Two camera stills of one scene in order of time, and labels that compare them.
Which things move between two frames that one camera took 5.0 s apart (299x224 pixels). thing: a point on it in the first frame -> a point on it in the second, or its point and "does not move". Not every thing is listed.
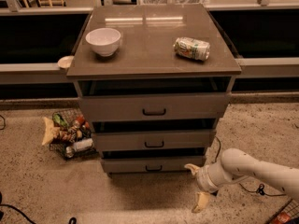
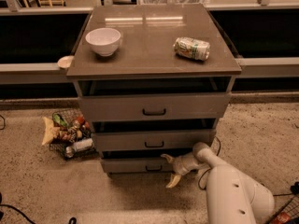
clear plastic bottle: [79, 147] does not move
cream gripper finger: [194, 169] -> [171, 160]
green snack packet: [61, 119] does not move
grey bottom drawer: [149, 163] does not move
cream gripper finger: [203, 202] -> [174, 181]
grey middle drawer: [155, 140] does not move
